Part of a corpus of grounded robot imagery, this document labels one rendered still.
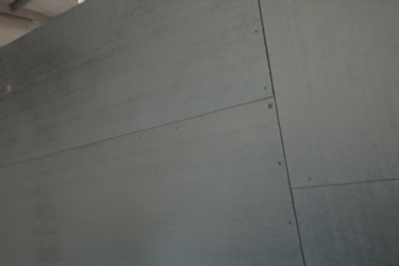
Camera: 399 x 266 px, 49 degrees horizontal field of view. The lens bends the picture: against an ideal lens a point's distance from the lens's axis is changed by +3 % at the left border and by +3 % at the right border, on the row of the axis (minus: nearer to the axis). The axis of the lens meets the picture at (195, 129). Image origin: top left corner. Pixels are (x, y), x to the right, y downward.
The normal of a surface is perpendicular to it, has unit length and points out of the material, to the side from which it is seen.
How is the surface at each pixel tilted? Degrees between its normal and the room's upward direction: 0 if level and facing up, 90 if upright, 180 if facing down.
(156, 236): 90
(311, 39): 90
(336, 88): 90
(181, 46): 90
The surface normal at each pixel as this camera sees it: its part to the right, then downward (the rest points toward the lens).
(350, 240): -0.62, 0.00
